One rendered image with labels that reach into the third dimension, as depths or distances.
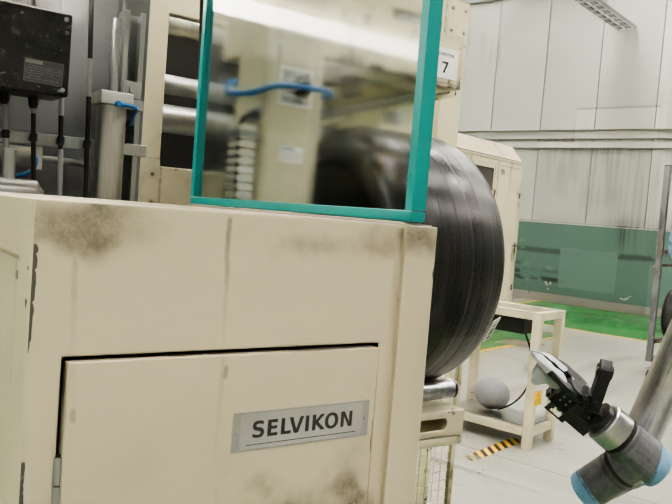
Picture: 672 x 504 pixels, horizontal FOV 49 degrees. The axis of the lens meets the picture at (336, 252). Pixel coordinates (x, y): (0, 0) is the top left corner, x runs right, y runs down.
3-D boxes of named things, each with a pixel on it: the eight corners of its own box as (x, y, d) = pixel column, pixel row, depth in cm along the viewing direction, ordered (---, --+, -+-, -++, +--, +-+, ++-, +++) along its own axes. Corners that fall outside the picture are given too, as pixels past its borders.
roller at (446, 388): (332, 412, 144) (331, 389, 145) (319, 411, 148) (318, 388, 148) (460, 398, 164) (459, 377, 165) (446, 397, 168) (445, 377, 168)
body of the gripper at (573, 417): (541, 406, 157) (584, 442, 157) (570, 383, 153) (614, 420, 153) (543, 387, 163) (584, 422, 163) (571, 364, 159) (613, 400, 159)
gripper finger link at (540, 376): (514, 371, 156) (547, 400, 156) (534, 355, 154) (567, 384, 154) (516, 364, 159) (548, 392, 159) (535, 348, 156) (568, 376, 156)
